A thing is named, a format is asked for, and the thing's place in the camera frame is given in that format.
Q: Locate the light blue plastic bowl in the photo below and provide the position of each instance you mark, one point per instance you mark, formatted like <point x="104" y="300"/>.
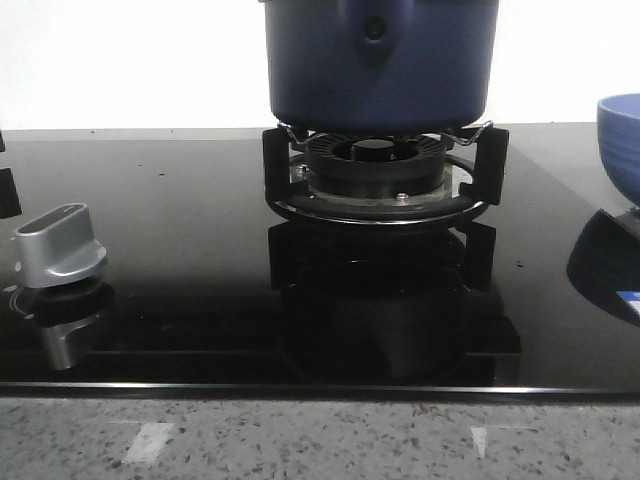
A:
<point x="618" y="141"/>

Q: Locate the black left burner grate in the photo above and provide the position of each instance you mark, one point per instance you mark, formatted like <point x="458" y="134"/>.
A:
<point x="9" y="198"/>

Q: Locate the blue white cooktop sticker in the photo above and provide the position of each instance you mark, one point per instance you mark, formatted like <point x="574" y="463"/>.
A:
<point x="632" y="299"/>

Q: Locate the black glass gas cooktop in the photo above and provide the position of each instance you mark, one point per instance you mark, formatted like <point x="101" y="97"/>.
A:
<point x="207" y="293"/>

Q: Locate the black round gas burner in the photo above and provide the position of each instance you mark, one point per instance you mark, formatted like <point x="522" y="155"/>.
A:
<point x="367" y="172"/>

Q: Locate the dark blue cooking pot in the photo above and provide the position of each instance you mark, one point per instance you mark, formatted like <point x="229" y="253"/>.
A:
<point x="379" y="67"/>

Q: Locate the silver stove control knob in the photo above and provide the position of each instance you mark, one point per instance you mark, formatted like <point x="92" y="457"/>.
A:
<point x="58" y="248"/>

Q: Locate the black pot support grate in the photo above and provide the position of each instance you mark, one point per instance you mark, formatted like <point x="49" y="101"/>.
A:
<point x="475" y="155"/>

